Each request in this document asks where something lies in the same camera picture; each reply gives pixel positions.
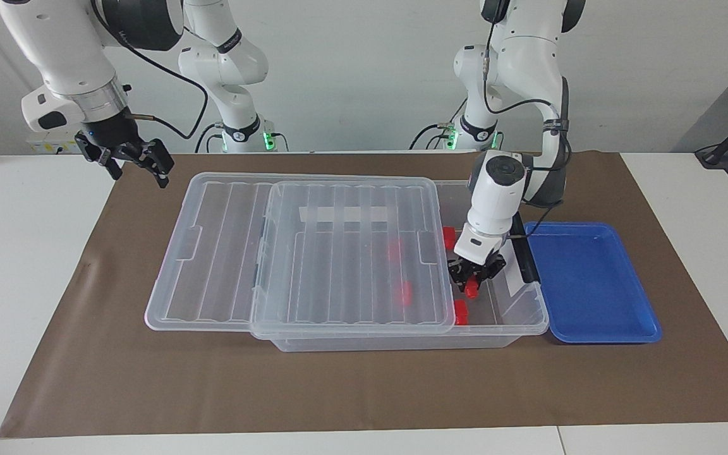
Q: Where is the black cable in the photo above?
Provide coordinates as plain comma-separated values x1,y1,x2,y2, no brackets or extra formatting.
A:
194,123,221,154
409,123,454,151
124,39,210,141
480,18,574,242

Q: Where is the blue plastic tray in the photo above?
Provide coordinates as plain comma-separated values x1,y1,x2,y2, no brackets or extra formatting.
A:
523,221,664,345

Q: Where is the clear plastic lid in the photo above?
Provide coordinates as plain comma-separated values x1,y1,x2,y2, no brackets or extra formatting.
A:
144,171,457,336

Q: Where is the clear plastic box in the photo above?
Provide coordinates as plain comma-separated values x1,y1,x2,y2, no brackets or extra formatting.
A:
250,179,550,353

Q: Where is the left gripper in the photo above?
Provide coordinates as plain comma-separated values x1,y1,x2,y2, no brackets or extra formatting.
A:
447,253,507,294

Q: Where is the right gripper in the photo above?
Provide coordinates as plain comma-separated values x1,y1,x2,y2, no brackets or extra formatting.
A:
75,109,175,190

